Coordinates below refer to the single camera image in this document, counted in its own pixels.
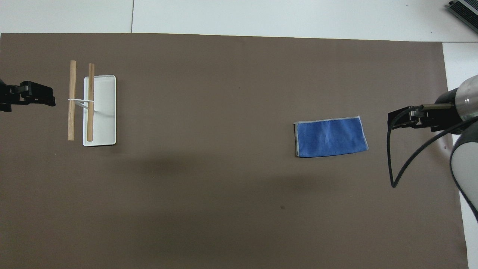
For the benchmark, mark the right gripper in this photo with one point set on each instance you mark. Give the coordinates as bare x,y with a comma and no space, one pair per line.
444,118

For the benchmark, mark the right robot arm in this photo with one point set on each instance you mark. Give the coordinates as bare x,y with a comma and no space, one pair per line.
468,99

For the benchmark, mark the blue towel with grey edge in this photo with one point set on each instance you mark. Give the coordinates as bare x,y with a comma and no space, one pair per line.
330,137

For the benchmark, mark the grey ribbed device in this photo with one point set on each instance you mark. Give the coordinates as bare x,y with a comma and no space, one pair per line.
465,9

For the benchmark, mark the white rack with wooden bars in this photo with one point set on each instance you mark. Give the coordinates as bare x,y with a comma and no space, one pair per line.
104,112

